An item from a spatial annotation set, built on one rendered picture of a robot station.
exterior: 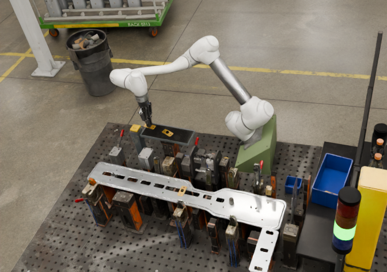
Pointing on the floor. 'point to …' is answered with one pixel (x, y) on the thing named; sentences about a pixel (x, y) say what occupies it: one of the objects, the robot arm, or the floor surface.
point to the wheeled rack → (113, 13)
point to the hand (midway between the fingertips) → (148, 121)
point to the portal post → (31, 30)
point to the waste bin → (92, 60)
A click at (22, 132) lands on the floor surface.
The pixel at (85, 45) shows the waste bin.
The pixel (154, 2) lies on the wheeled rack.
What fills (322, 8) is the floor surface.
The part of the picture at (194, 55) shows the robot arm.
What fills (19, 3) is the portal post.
